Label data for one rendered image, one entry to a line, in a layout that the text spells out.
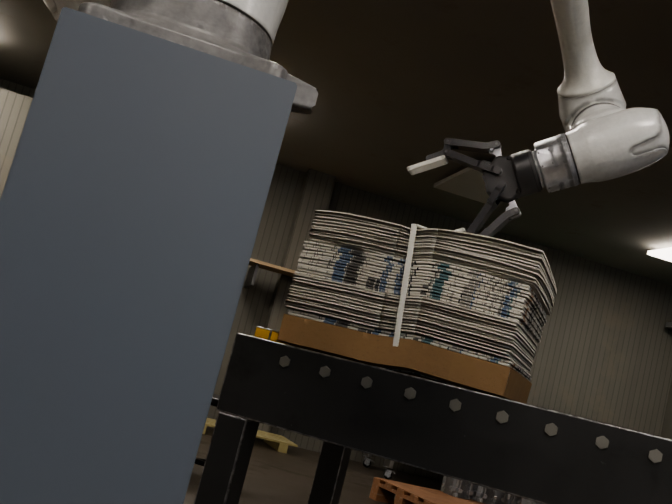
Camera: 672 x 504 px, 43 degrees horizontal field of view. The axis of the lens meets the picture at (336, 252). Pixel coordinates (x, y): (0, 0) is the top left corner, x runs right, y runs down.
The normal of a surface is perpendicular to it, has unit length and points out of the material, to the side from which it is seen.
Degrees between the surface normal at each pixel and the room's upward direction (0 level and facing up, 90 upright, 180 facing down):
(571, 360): 90
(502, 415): 90
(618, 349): 90
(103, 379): 90
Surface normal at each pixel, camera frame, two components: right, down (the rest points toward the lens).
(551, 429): -0.32, -0.22
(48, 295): 0.23, -0.09
